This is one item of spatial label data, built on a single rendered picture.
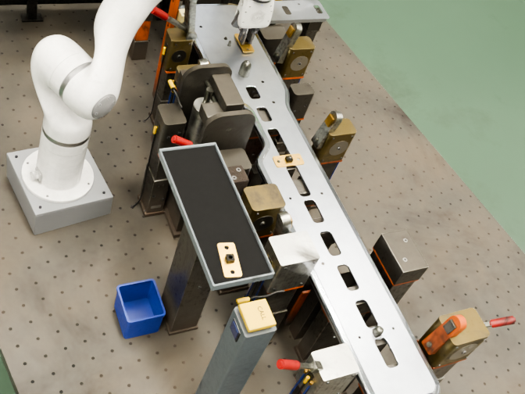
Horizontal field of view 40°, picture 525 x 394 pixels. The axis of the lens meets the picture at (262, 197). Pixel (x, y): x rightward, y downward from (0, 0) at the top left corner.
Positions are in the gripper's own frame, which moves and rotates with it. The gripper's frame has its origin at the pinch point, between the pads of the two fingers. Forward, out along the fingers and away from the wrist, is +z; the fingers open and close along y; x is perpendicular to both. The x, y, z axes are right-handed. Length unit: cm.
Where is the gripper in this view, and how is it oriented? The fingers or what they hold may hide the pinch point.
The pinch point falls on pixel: (246, 36)
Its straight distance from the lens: 222.5
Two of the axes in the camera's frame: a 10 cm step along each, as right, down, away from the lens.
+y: 8.9, -1.4, 4.3
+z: -2.6, 6.2, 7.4
